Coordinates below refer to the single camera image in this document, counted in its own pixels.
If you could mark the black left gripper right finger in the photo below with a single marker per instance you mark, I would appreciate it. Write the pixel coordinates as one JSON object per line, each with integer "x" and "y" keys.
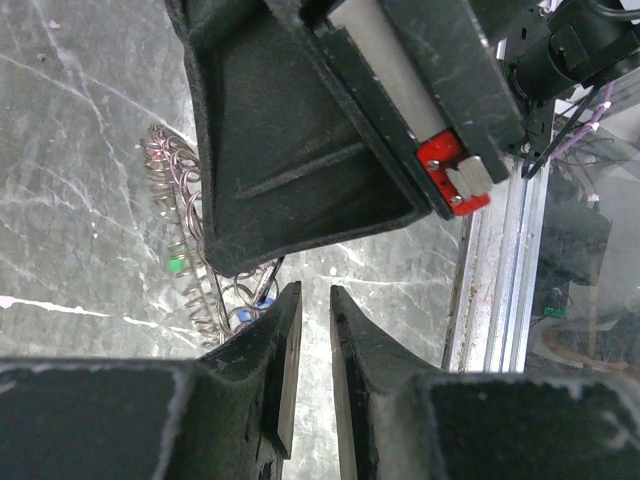
{"x": 398, "y": 417}

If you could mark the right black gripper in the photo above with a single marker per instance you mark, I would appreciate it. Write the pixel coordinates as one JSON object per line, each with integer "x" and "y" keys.
{"x": 286, "y": 95}

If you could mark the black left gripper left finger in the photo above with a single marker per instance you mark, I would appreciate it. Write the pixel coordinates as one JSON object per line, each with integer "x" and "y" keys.
{"x": 226, "y": 415}

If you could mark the grey keyring disc with rings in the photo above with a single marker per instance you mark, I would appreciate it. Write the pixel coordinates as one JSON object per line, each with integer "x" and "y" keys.
{"x": 212, "y": 299}

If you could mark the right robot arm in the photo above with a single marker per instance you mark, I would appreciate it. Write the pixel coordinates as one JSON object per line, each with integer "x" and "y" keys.
{"x": 580, "y": 43}

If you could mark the blue key tag on disc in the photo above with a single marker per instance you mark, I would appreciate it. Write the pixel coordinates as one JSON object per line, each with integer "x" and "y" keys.
{"x": 248, "y": 315}

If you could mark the green key tag on disc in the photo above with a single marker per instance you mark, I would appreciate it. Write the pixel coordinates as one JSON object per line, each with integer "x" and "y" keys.
{"x": 176, "y": 258}

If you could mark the aluminium rail frame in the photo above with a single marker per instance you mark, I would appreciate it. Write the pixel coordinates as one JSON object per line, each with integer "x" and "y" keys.
{"x": 549, "y": 274}

